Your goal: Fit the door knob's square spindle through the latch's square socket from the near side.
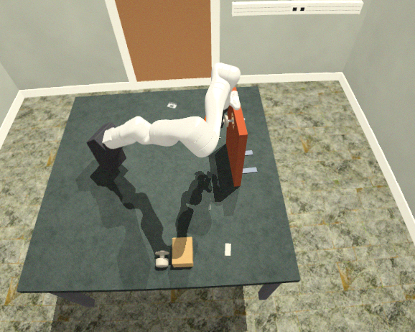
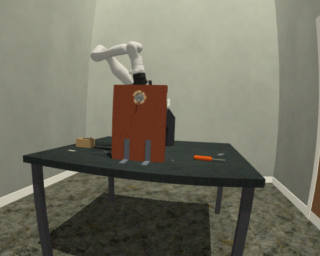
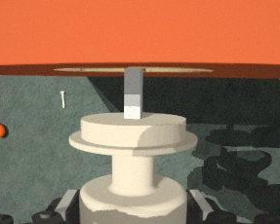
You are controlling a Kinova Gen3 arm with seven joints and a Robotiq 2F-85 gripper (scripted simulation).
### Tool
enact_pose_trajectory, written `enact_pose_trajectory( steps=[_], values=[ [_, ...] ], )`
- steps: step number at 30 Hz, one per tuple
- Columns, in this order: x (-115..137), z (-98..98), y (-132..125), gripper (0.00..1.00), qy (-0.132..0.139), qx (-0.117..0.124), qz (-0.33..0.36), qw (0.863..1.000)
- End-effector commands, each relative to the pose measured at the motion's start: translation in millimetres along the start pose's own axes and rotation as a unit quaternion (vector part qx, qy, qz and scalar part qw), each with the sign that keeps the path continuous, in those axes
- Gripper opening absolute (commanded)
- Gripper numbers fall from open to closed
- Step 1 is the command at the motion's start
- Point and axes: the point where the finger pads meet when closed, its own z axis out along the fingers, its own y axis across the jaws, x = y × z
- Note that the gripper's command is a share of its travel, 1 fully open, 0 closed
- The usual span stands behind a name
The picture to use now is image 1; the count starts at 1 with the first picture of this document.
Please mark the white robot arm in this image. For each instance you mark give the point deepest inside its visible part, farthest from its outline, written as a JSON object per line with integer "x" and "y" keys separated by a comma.
{"x": 194, "y": 132}

